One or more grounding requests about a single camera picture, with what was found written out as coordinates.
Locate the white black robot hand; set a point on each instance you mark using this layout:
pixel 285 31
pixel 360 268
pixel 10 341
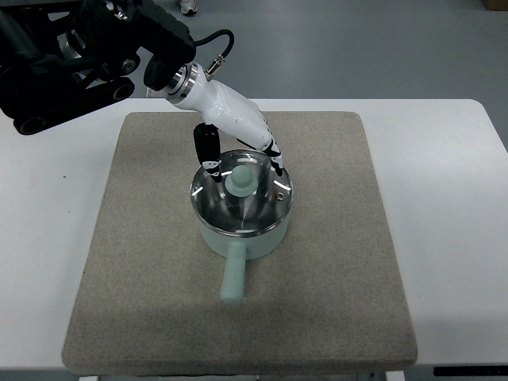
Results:
pixel 222 109

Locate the glass lid with green knob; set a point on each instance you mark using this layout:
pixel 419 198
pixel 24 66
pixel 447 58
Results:
pixel 244 174

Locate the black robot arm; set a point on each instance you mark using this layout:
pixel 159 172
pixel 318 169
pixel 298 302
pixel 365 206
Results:
pixel 64 59

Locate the right grey sneaker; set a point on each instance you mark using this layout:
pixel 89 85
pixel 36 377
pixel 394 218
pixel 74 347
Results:
pixel 188 7

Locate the mint green saucepan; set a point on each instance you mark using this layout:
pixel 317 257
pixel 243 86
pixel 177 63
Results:
pixel 253 234

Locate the grey felt mat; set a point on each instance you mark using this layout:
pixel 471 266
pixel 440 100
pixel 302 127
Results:
pixel 155 299

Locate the cardboard box corner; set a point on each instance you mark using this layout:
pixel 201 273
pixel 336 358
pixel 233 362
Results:
pixel 496 5

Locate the black table bracket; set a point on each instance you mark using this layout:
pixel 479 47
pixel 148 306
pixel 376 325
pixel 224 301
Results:
pixel 470 371

